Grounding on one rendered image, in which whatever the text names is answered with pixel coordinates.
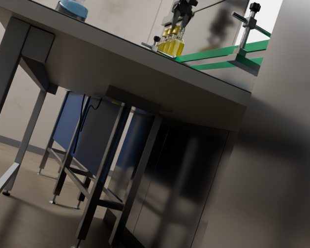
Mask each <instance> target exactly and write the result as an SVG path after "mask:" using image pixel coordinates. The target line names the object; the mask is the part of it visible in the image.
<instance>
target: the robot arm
mask: <svg viewBox="0 0 310 248"><path fill-rule="evenodd" d="M84 2H85V0H59V2H58V4H57V6H56V8H55V10H56V11H59V12H61V13H64V14H66V15H68V16H71V17H73V18H75V19H78V20H80V21H83V22H85V20H86V18H87V14H88V10H87V8H85V7H84V6H83V4H84ZM197 4H198V1H197V0H178V1H176V2H174V5H173V8H172V11H171V12H173V13H174V15H173V17H172V18H171V20H170V22H171V23H172V29H173V28H174V27H175V26H176V22H177V21H178V18H179V17H182V18H183V21H182V22H181V24H180V26H181V27H183V28H185V27H186V26H187V24H188V23H189V21H190V20H191V17H192V6H195V7H196V6H197ZM185 15H186V16H185Z"/></svg>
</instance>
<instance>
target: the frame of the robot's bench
mask: <svg viewBox="0 0 310 248"><path fill-rule="evenodd" d="M54 40H55V35H54V34H51V33H49V32H46V31H43V30H41V29H38V28H36V27H33V26H31V25H30V24H29V23H27V22H24V21H22V20H19V19H17V18H14V17H10V19H9V22H8V25H7V27H6V30H5V33H4V35H3V38H2V41H1V43H0V113H1V110H2V108H3V105H4V102H5V100H6V97H7V94H8V92H9V89H10V86H11V84H12V81H13V78H14V76H15V73H16V70H17V67H18V65H20V66H21V67H22V69H23V70H24V71H25V72H26V73H27V74H28V75H29V76H30V77H31V78H32V80H33V81H34V82H35V83H36V84H37V85H38V86H39V88H40V92H39V95H38V98H37V100H36V103H35V106H34V108H33V111H32V114H31V117H30V120H29V122H28V125H27V128H26V131H25V133H24V136H23V139H22V141H21V144H20V147H19V149H18V152H17V155H16V157H15V160H14V163H13V165H12V166H11V167H10V168H9V169H8V170H7V171H6V172H5V174H4V175H3V176H2V177H1V178H0V193H1V192H2V190H3V189H5V190H6V191H3V192H2V194H3V195H7V196H9V195H10V193H9V192H8V191H11V190H12V187H13V185H14V182H15V179H16V176H17V174H18V171H19V168H20V166H21V163H22V160H23V157H24V155H25V152H26V149H27V146H28V144H29V141H30V138H31V135H32V132H33V130H34V127H35V124H36V121H37V119H38V116H39V113H40V111H41V108H42V105H43V102H44V100H45V97H46V94H47V93H51V94H54V95H56V92H57V89H58V87H59V86H58V85H55V84H53V83H50V82H49V80H48V77H47V74H46V72H45V69H44V66H43V64H42V63H46V61H47V59H48V56H49V53H50V51H51V48H52V45H53V42H54Z"/></svg>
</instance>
